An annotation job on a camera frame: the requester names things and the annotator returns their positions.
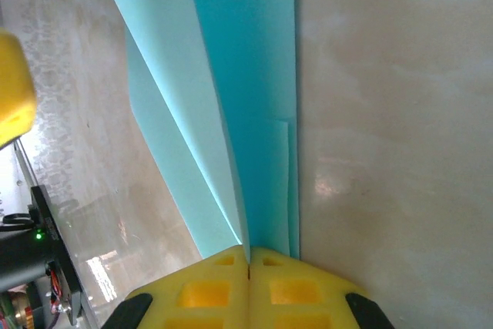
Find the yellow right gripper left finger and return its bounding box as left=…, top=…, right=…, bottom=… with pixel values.
left=100, top=245, right=251, bottom=329

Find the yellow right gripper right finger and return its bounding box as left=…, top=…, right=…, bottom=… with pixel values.
left=247, top=246, right=397, bottom=329

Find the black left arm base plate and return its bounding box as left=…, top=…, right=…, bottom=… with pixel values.
left=28, top=185, right=84, bottom=327

